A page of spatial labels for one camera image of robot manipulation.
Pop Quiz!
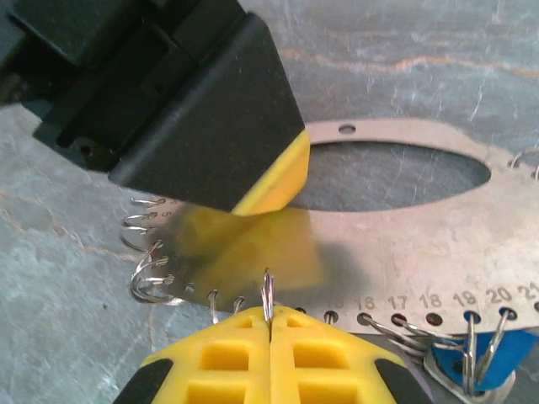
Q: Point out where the blue plastic key tag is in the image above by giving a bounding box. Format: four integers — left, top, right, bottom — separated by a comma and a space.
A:
424, 329, 530, 391

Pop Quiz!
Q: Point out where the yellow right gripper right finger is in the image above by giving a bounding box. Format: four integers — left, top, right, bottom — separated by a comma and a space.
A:
270, 305, 430, 404

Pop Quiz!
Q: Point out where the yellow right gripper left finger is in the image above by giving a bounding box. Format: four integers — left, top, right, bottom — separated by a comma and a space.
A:
113, 306, 271, 404

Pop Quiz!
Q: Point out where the key bunch with tags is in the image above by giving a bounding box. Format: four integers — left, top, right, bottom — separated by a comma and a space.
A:
125, 119, 539, 338

